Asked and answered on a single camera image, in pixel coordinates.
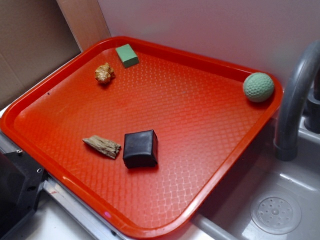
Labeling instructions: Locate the black cube block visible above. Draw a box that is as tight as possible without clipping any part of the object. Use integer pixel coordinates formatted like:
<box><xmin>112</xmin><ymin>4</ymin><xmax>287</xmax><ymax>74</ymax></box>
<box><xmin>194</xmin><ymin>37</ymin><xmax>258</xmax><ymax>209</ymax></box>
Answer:
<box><xmin>123</xmin><ymin>129</ymin><xmax>158</xmax><ymax>169</ymax></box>

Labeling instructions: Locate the red plastic tray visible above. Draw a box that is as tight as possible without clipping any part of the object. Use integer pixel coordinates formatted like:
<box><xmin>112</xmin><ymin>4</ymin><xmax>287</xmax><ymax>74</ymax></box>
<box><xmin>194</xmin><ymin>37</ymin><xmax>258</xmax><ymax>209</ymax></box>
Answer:
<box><xmin>0</xmin><ymin>36</ymin><xmax>283</xmax><ymax>239</ymax></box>

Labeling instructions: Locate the tan seashell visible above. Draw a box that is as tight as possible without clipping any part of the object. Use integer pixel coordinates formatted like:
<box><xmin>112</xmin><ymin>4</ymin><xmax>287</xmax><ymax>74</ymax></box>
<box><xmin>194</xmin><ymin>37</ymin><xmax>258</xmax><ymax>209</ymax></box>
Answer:
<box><xmin>95</xmin><ymin>62</ymin><xmax>116</xmax><ymax>85</ymax></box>

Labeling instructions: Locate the grey toy sink basin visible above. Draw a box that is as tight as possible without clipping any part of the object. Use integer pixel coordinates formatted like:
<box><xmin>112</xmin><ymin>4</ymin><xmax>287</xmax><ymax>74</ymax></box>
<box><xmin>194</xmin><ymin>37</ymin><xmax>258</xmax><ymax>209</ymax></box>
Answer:
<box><xmin>192</xmin><ymin>122</ymin><xmax>320</xmax><ymax>240</ymax></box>

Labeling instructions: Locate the grey curved faucet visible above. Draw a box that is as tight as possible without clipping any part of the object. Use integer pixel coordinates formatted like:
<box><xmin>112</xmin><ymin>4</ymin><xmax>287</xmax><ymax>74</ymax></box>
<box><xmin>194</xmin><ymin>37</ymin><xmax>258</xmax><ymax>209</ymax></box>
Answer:
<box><xmin>273</xmin><ymin>40</ymin><xmax>320</xmax><ymax>161</ymax></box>

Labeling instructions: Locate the round sink drain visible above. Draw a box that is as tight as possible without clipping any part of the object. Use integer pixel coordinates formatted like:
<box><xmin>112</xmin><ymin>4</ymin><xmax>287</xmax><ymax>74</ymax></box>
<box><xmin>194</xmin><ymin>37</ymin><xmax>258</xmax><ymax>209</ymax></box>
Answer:
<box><xmin>250</xmin><ymin>191</ymin><xmax>302</xmax><ymax>235</ymax></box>

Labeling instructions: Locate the brown wood chip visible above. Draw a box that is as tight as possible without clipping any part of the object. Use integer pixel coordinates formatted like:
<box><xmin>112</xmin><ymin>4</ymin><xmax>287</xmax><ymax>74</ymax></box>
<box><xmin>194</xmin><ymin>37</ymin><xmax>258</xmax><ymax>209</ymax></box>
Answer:
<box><xmin>82</xmin><ymin>135</ymin><xmax>122</xmax><ymax>160</ymax></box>

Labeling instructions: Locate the green dimpled ball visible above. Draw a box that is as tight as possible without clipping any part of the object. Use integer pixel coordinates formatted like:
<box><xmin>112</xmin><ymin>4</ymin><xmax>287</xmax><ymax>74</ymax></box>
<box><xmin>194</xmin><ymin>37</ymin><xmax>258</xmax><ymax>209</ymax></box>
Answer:
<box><xmin>242</xmin><ymin>72</ymin><xmax>275</xmax><ymax>103</ymax></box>

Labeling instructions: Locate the black metal bracket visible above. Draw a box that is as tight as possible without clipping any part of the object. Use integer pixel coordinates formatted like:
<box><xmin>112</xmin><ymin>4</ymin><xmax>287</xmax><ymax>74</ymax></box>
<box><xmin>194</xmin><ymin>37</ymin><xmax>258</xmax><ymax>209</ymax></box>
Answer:
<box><xmin>0</xmin><ymin>152</ymin><xmax>47</xmax><ymax>240</ymax></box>

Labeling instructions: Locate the black faucet knob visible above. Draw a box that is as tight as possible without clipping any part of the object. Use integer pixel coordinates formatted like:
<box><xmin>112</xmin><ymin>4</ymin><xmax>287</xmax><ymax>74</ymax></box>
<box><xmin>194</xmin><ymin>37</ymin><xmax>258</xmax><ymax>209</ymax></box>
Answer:
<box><xmin>304</xmin><ymin>73</ymin><xmax>320</xmax><ymax>134</ymax></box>

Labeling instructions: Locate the green rectangular block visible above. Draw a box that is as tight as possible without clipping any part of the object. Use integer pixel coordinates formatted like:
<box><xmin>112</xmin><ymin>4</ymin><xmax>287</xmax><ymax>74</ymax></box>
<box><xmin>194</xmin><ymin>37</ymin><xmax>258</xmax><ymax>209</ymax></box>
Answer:
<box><xmin>115</xmin><ymin>44</ymin><xmax>140</xmax><ymax>68</ymax></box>

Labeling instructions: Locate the brown cardboard panel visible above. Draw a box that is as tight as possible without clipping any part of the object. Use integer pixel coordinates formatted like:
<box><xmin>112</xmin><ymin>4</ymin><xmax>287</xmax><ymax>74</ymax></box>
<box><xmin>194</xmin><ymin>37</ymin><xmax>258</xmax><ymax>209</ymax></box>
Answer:
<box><xmin>0</xmin><ymin>0</ymin><xmax>111</xmax><ymax>108</ymax></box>

